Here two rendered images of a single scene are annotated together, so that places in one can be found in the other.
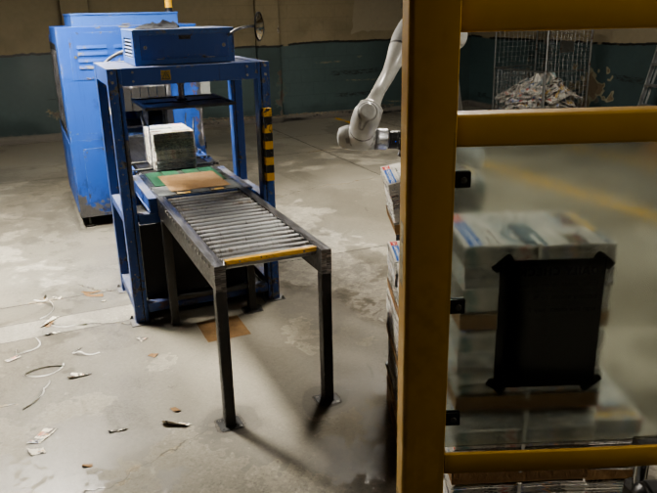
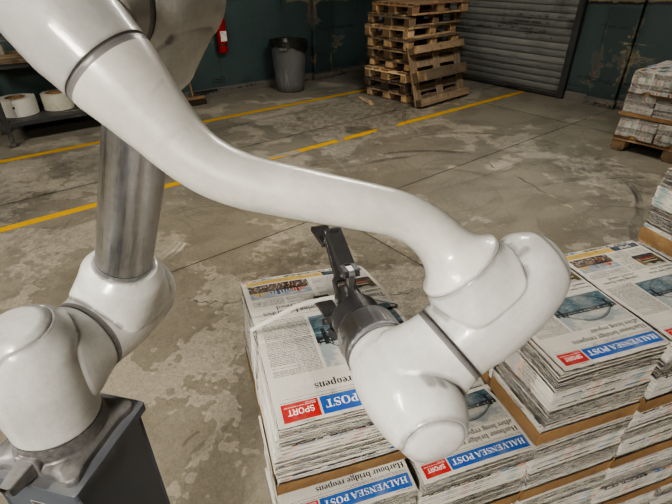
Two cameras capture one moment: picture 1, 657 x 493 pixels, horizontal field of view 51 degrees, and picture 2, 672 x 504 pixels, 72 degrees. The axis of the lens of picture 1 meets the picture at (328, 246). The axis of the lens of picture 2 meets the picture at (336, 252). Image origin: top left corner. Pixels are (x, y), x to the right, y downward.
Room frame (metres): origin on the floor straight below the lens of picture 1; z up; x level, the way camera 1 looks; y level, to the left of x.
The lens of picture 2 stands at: (3.06, 0.21, 1.76)
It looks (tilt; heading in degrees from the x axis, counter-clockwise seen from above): 32 degrees down; 254
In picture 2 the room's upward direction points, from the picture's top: straight up
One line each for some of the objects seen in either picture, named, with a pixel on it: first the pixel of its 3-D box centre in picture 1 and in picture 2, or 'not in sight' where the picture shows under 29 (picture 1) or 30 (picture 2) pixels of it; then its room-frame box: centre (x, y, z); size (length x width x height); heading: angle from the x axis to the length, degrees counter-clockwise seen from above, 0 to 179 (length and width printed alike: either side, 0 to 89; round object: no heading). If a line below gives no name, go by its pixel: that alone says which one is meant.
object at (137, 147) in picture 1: (157, 156); not in sight; (5.49, 1.35, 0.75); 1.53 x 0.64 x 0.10; 23
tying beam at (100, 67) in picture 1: (179, 69); not in sight; (4.45, 0.90, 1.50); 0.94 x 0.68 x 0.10; 113
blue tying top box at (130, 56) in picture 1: (177, 44); not in sight; (4.45, 0.90, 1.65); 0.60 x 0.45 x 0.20; 113
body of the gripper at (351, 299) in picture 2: (399, 140); (352, 311); (2.89, -0.30, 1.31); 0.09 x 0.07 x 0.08; 93
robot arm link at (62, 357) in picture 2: not in sight; (41, 367); (3.39, -0.48, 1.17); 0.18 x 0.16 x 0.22; 54
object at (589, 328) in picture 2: not in sight; (557, 304); (2.31, -0.48, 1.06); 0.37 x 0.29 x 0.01; 92
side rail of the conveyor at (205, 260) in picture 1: (186, 237); not in sight; (3.42, 0.73, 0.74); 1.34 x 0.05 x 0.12; 23
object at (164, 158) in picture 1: (169, 146); not in sight; (4.98, 1.13, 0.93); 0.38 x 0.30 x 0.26; 23
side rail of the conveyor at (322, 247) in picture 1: (278, 223); not in sight; (3.62, 0.27, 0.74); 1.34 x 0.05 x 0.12; 23
